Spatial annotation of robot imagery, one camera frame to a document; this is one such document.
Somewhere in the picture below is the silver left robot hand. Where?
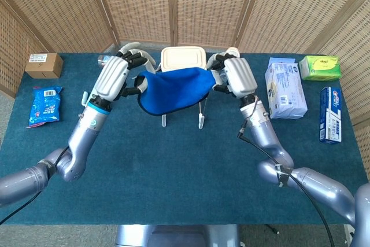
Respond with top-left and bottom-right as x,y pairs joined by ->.
93,42 -> 157,104

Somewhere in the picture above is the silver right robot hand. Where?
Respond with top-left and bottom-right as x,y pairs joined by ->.
206,51 -> 258,99

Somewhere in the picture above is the blue cloth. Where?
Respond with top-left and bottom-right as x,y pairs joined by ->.
135,67 -> 217,117

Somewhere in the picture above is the clear jar with blue label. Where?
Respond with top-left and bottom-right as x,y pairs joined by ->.
97,54 -> 111,70

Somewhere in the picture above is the pale blue plastic mug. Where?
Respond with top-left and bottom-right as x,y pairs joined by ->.
80,91 -> 96,108

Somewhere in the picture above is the white and blue wipes pack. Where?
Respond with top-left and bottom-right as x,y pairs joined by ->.
264,57 -> 308,120

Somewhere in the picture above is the beige plastic lunch box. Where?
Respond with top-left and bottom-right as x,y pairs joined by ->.
160,46 -> 208,73

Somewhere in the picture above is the brown cardboard box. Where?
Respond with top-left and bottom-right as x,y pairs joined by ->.
24,53 -> 64,79

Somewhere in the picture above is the blue snack bag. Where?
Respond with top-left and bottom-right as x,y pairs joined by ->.
26,86 -> 64,128

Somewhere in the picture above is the green tissue pack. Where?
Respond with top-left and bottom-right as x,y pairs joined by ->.
298,55 -> 342,82

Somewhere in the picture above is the woven bamboo folding screen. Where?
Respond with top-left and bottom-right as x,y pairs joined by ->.
0,0 -> 370,181

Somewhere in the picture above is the blue toothpaste box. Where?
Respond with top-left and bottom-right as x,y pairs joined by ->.
319,86 -> 343,144

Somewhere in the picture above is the grey robot torso base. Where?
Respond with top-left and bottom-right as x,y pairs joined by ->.
114,224 -> 241,247

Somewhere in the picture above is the small metal rack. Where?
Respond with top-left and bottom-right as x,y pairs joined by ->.
161,98 -> 208,130

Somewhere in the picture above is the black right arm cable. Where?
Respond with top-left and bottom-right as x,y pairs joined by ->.
237,101 -> 336,247

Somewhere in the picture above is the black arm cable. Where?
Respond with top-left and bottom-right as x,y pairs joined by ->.
237,101 -> 336,247
0,145 -> 71,225

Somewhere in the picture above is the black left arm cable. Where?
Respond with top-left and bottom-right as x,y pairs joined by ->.
0,145 -> 71,225

